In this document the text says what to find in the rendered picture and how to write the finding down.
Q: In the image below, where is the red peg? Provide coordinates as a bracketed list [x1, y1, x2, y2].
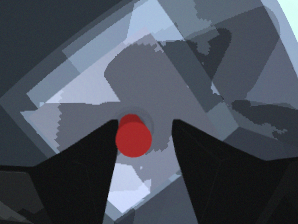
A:
[116, 113, 152, 159]

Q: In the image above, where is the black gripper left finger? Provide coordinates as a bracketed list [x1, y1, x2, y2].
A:
[0, 120, 118, 224]

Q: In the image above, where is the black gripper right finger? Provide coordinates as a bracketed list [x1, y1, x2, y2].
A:
[172, 119, 298, 224]

